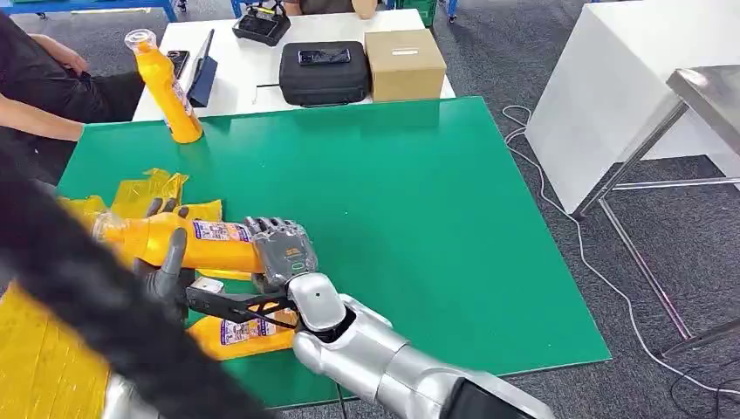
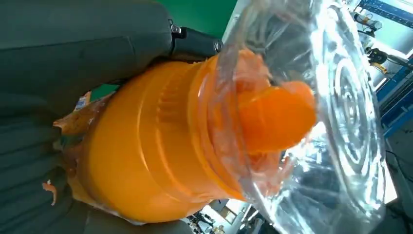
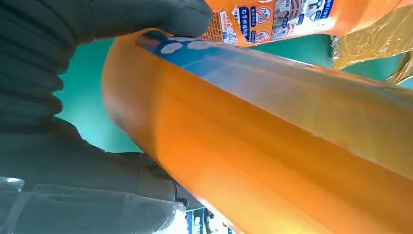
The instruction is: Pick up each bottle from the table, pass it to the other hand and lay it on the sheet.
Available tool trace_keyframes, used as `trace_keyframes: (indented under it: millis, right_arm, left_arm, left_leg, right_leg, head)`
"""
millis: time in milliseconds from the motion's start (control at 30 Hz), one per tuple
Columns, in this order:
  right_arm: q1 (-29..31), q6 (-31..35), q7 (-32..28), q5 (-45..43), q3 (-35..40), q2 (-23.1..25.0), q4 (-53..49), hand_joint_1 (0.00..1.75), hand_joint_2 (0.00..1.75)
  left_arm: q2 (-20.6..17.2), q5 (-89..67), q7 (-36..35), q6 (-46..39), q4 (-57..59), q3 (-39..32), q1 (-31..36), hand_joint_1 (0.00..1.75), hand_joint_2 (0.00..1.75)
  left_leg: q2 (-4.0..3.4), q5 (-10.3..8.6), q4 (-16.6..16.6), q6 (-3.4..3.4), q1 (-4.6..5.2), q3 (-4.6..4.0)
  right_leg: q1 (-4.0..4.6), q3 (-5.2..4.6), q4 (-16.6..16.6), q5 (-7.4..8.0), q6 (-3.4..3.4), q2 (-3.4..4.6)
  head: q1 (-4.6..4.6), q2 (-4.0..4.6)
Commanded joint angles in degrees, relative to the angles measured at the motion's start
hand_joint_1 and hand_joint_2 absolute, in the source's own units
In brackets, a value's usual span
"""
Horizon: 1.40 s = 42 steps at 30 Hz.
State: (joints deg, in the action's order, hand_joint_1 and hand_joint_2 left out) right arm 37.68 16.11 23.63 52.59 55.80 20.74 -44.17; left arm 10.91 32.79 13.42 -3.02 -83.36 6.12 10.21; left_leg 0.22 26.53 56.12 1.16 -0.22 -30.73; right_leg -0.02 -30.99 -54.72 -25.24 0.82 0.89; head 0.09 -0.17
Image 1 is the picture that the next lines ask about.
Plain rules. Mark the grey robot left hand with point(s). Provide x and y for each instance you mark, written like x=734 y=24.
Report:
x=170 y=289

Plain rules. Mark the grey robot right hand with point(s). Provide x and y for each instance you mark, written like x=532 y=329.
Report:
x=286 y=254

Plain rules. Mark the person's left hand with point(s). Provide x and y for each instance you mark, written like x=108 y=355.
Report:
x=60 y=53

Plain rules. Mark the orange drink bottle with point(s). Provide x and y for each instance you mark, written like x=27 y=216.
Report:
x=165 y=92
x=225 y=257
x=248 y=350

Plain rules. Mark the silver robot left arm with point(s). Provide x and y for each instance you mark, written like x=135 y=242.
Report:
x=118 y=402

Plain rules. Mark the person in black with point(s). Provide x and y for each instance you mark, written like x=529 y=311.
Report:
x=34 y=87

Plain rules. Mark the green table mat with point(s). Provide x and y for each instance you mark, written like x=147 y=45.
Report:
x=404 y=202

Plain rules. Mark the tablet with blue cover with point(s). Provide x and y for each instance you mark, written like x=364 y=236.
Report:
x=202 y=81

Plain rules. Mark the yellow plastic sheet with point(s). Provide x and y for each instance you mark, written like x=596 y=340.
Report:
x=34 y=358

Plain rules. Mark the black zip case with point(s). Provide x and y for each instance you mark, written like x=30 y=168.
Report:
x=324 y=84

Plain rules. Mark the white table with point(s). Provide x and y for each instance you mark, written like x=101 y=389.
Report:
x=243 y=75

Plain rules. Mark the black smartphone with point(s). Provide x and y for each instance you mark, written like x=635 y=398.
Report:
x=324 y=57

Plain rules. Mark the black remote controller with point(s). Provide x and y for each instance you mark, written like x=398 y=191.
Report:
x=260 y=26

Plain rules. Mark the brown cardboard box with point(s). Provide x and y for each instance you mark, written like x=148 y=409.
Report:
x=404 y=75

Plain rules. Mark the green plastic crate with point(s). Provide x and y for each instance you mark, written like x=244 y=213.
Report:
x=419 y=10

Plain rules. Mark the white cabinet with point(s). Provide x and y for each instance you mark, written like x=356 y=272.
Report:
x=607 y=75

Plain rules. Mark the steel table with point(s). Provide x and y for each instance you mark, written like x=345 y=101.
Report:
x=711 y=98

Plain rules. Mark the blue metal frame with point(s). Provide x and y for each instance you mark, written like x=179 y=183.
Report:
x=87 y=6

